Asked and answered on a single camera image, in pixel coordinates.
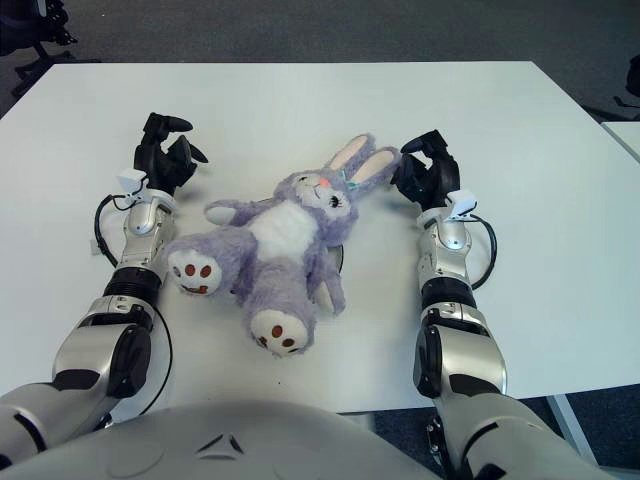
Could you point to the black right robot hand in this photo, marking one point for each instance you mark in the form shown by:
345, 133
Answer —
440, 175

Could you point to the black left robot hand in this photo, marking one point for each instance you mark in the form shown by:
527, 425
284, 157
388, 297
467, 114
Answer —
155, 160

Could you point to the purple plush bunny doll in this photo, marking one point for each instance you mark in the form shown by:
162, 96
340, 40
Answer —
280, 235

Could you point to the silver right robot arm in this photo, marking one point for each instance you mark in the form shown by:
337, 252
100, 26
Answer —
450, 280

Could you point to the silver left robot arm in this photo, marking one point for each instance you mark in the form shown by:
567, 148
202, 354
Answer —
135, 250

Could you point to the white plate black rim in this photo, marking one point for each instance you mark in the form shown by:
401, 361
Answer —
340, 260

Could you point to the black office chair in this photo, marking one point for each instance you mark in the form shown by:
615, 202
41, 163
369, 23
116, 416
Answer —
30, 25

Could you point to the black chair with base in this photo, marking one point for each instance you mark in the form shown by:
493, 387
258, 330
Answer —
631, 80

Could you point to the grey under-table box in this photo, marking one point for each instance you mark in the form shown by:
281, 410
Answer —
360, 420

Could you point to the white table leg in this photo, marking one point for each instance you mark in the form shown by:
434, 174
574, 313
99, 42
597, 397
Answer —
570, 425

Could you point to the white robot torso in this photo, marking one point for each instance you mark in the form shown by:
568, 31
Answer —
225, 450

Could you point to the black stand bracket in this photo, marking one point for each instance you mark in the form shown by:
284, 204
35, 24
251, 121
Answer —
434, 440

